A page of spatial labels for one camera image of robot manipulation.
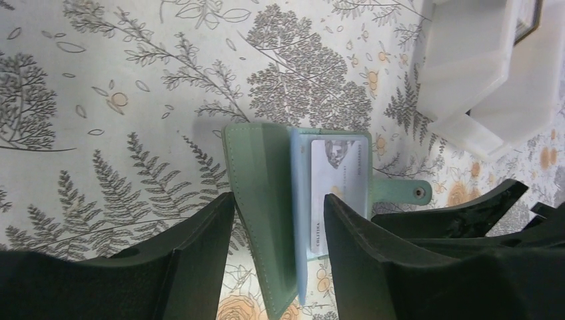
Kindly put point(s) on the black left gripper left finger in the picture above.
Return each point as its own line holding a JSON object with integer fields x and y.
{"x": 176, "y": 274}

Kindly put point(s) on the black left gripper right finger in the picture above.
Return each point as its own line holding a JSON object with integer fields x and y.
{"x": 379, "y": 275}

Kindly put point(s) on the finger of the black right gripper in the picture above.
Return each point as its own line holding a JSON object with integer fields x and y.
{"x": 468, "y": 220}
{"x": 545, "y": 231}

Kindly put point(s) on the white credit card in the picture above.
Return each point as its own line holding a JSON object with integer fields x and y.
{"x": 338, "y": 166}

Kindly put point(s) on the green leather card holder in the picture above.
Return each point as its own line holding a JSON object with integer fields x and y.
{"x": 267, "y": 165}

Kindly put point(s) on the white plastic card box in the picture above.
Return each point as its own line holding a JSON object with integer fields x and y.
{"x": 492, "y": 73}

